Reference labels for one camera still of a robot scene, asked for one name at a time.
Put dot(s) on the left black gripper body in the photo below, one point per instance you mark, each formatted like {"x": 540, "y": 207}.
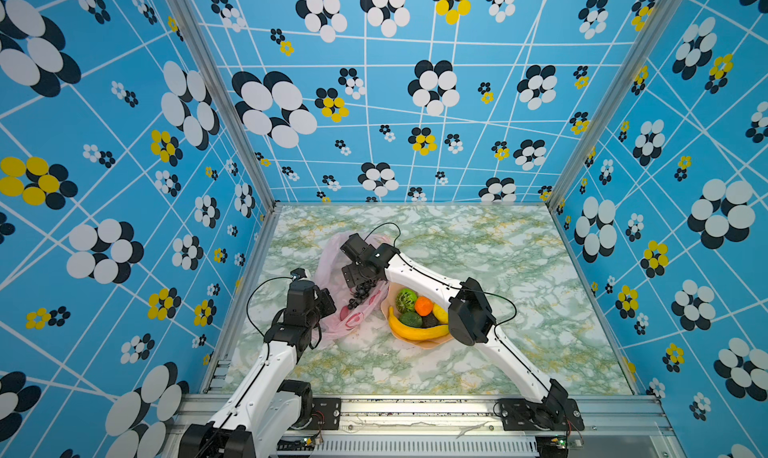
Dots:
{"x": 323, "y": 306}

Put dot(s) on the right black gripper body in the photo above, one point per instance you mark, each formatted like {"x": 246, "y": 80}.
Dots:
{"x": 355, "y": 274}

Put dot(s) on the black grape bunch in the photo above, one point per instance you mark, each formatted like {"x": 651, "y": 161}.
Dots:
{"x": 360, "y": 293}

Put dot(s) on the pink wavy plate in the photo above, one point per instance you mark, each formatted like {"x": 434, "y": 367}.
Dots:
{"x": 389, "y": 301}

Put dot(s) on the pink plastic bag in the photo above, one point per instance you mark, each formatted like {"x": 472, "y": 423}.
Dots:
{"x": 329, "y": 275}

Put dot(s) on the green kiwi fruit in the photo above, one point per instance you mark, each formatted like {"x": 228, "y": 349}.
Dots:
{"x": 405, "y": 300}

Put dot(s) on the orange tangerine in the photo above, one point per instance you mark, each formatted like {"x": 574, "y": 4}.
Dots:
{"x": 423, "y": 306}

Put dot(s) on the light green lime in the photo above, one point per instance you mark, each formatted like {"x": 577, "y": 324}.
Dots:
{"x": 411, "y": 319}

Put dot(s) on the yellow banana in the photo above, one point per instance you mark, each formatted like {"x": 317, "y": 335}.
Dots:
{"x": 415, "y": 334}

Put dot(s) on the yellow lemon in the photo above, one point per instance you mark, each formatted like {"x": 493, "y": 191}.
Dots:
{"x": 440, "y": 314}

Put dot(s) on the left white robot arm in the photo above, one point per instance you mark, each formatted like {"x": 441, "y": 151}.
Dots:
{"x": 267, "y": 403}

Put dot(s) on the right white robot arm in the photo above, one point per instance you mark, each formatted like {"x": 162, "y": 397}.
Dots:
{"x": 471, "y": 322}

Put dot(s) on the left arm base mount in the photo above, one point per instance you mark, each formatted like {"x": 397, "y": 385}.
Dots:
{"x": 323, "y": 414}

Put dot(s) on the left corner aluminium post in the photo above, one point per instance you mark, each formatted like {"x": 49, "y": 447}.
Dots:
{"x": 203, "y": 58}

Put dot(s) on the corner aluminium post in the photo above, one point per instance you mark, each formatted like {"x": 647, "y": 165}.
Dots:
{"x": 203, "y": 58}
{"x": 635, "y": 59}

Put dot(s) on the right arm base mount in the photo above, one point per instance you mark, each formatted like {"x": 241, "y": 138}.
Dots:
{"x": 517, "y": 414}

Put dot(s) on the aluminium front rail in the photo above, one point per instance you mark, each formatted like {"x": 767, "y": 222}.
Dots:
{"x": 461, "y": 426}

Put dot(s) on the right corner aluminium post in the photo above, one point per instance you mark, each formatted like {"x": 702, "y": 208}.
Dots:
{"x": 635, "y": 59}

